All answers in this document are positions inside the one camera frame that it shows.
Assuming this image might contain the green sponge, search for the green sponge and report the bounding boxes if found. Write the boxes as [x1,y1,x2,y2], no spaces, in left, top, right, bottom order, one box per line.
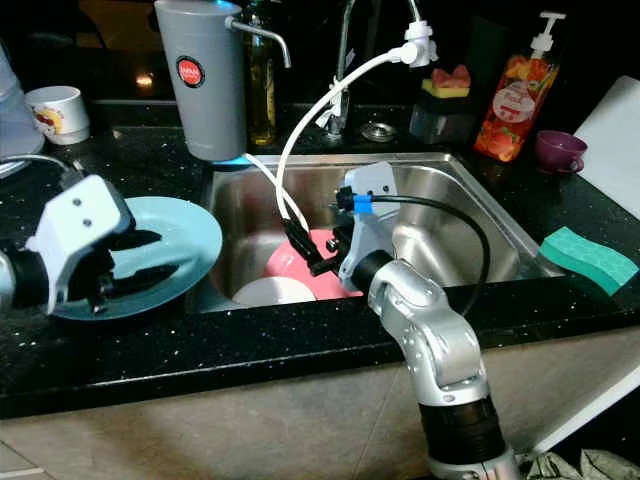
[538,227,626,296]

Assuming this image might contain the grey crumpled cloth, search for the grey crumpled cloth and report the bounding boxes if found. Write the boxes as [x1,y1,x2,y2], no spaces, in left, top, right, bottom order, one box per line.
[520,450,640,480]

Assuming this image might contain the white knotted tie strip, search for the white knotted tie strip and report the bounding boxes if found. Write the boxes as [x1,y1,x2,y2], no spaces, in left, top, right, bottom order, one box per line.
[315,100,347,133]

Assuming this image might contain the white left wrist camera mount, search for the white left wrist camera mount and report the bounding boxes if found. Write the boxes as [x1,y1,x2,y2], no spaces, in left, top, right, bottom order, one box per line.
[25,175,137,317]

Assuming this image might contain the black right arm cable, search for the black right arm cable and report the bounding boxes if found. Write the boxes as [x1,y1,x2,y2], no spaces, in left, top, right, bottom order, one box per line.
[350,193,492,316]

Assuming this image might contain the yellow and red sponge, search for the yellow and red sponge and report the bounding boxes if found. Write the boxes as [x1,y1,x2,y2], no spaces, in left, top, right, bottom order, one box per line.
[422,65,471,99]

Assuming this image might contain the white cutting board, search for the white cutting board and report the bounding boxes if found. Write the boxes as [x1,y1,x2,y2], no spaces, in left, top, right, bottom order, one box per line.
[572,75,640,219]

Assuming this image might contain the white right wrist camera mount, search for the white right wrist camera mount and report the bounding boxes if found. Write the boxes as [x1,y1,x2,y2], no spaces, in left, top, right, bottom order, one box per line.
[338,162,399,293]

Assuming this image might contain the green capped oil bottle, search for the green capped oil bottle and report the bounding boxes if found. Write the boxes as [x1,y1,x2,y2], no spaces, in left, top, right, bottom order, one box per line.
[245,0,277,148]

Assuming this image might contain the light blue plate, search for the light blue plate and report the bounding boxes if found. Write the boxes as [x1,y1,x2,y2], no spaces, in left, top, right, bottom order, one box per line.
[50,197,223,321]

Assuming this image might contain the white faucet diverter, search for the white faucet diverter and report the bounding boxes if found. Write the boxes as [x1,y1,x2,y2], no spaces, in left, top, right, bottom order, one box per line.
[400,20,438,67]

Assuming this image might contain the grey left arm cable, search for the grey left arm cable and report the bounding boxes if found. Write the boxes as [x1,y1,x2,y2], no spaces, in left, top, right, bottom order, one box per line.
[0,153,87,191]

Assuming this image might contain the orange soap pump bottle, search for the orange soap pump bottle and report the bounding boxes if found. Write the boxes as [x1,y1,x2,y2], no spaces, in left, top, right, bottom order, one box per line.
[472,12,568,163]

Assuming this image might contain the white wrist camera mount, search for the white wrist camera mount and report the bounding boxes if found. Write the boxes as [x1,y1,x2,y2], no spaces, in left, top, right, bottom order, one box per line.
[25,175,137,317]
[338,162,399,293]

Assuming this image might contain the purple cup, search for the purple cup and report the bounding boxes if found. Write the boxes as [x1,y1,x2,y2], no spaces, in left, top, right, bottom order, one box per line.
[533,130,588,174]

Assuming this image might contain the white bowl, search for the white bowl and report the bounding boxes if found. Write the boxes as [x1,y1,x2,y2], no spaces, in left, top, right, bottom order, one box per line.
[232,277,316,307]

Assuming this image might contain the chrome gooseneck faucet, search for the chrome gooseneck faucet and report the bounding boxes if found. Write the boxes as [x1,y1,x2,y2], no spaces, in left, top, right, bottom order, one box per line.
[325,0,421,137]

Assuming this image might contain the white water hose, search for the white water hose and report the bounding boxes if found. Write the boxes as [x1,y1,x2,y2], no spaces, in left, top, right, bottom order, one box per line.
[245,48,409,233]

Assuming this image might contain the grey water filter jug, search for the grey water filter jug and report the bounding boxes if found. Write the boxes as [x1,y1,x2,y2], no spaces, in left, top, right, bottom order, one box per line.
[155,0,293,163]

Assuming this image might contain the pink plate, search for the pink plate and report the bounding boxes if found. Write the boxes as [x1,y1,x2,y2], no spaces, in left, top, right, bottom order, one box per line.
[265,228,361,301]

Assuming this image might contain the white printed mug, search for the white printed mug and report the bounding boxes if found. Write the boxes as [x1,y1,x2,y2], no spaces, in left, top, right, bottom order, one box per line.
[25,86,91,146]

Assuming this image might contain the black sponge holder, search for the black sponge holder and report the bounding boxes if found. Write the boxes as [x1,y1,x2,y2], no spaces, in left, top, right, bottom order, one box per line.
[408,93,476,146]

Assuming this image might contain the round chrome counter fitting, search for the round chrome counter fitting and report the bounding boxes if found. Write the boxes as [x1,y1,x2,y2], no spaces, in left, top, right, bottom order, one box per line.
[362,122,398,143]

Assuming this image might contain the white plastic drawer tower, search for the white plastic drawer tower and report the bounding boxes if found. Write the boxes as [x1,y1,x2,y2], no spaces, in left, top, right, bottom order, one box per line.
[0,45,46,181]

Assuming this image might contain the stainless steel sink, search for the stainless steel sink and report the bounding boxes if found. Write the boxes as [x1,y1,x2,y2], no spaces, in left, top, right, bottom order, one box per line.
[200,152,566,311]

